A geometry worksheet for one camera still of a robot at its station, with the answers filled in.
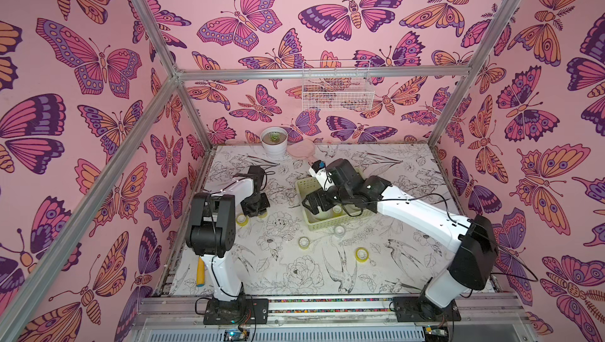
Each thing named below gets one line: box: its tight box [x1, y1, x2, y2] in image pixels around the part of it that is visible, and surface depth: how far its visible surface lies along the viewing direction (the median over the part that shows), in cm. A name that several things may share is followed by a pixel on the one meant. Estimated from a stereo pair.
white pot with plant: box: [259, 126, 289, 160], surface depth 113 cm
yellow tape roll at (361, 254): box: [354, 246, 370, 264], surface depth 86 cm
